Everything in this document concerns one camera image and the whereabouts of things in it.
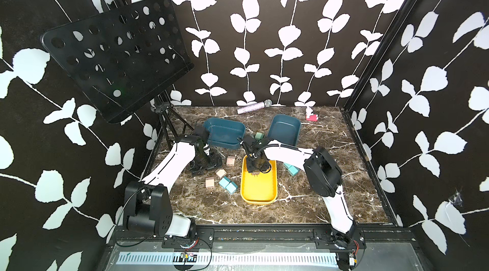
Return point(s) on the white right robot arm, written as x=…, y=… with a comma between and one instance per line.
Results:
x=323, y=173

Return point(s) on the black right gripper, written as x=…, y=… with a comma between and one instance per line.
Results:
x=263, y=168

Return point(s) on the pink white small box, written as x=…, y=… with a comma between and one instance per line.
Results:
x=310, y=115

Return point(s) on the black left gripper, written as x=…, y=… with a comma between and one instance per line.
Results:
x=212, y=164

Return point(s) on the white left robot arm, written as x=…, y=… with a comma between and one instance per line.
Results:
x=147, y=209

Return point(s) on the black front rail frame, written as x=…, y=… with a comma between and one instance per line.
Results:
x=269, y=247

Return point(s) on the beige plug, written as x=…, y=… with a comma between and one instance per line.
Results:
x=221, y=173
x=210, y=183
x=230, y=161

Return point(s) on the black perforated music stand desk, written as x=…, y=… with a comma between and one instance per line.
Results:
x=123, y=58

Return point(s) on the blue teal plug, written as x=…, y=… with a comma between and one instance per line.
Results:
x=232, y=187
x=224, y=182
x=292, y=170

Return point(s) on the yellow storage box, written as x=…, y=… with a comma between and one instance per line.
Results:
x=259, y=189

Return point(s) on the teal storage box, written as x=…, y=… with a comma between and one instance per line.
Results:
x=225, y=133
x=285, y=129

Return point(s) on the mint green plug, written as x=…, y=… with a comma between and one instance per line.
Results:
x=259, y=136

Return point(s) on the black music stand tripod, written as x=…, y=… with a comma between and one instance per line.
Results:
x=165, y=110

